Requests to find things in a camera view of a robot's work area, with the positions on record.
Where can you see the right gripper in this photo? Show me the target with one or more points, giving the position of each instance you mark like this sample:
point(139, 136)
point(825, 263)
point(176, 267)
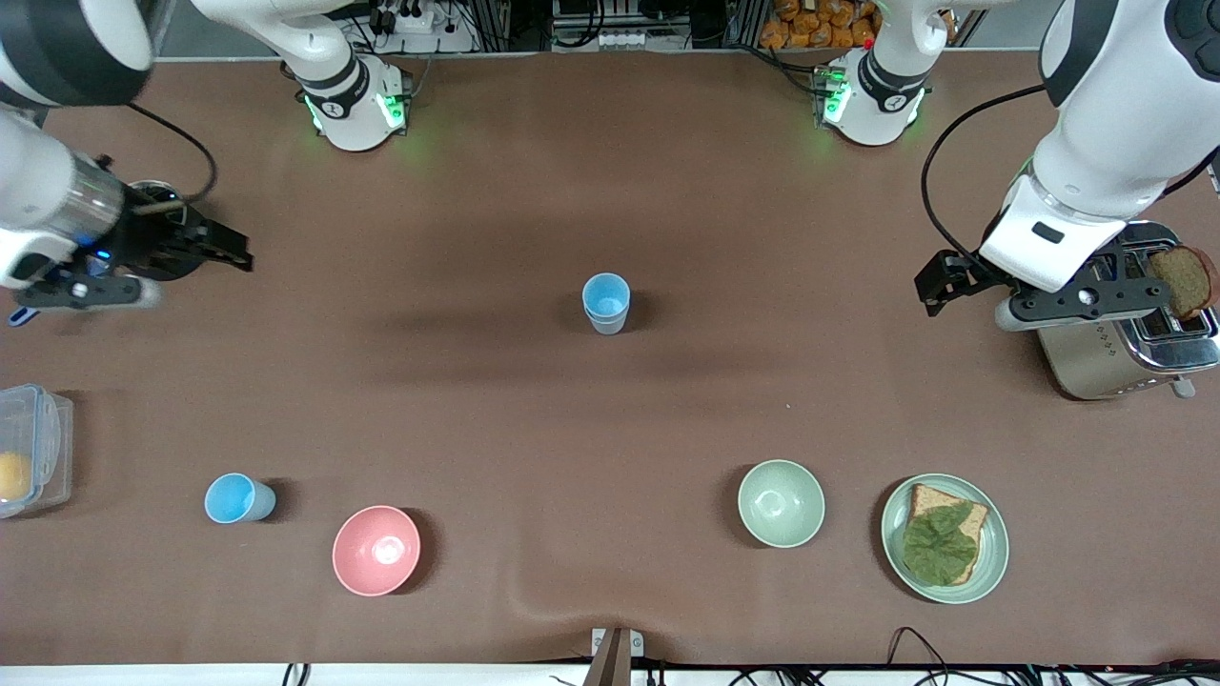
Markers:
point(152, 244)

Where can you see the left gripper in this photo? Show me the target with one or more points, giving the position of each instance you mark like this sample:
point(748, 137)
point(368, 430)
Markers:
point(961, 271)

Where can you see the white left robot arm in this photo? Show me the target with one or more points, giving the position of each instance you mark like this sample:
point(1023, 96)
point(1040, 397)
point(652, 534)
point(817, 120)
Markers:
point(1125, 124)

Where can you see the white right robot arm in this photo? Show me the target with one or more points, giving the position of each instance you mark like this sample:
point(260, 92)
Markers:
point(348, 124)

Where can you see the beige and chrome toaster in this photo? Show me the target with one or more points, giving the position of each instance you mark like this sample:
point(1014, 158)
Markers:
point(1096, 362)

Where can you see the dark brown toast slice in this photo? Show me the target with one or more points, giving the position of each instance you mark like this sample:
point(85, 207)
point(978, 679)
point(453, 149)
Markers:
point(1189, 281)

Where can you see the glass pot lid blue knob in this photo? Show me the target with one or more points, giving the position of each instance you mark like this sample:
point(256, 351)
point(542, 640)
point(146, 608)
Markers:
point(152, 193)

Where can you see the clear plastic food container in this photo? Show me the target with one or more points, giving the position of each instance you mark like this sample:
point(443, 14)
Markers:
point(48, 448)

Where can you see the orange round fruit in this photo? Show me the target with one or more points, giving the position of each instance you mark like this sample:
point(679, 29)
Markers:
point(11, 476)

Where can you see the brown bread slice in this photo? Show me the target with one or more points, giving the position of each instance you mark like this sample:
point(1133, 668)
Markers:
point(929, 495)

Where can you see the pale green plate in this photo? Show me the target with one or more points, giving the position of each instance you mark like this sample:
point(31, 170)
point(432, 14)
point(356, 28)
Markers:
point(997, 548)

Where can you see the green lettuce leaf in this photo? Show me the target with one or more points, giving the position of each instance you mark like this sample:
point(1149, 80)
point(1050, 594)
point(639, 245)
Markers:
point(939, 548)

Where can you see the pale green bowl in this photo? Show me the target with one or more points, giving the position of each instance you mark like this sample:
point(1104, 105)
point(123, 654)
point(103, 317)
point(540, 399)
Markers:
point(782, 503)

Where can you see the pink bowl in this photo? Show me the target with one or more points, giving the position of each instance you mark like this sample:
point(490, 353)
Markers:
point(376, 551)

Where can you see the orange packaged snacks pile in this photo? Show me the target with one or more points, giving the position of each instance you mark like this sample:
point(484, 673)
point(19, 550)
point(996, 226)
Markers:
point(810, 24)

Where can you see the white power strip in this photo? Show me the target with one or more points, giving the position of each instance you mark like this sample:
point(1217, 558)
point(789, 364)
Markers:
point(624, 40)
point(419, 17)

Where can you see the brown table mat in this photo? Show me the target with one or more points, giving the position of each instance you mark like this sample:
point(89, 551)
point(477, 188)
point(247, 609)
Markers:
point(667, 429)

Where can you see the dark pole with metal bracket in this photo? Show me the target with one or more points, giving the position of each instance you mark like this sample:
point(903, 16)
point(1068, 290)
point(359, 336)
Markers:
point(610, 662)

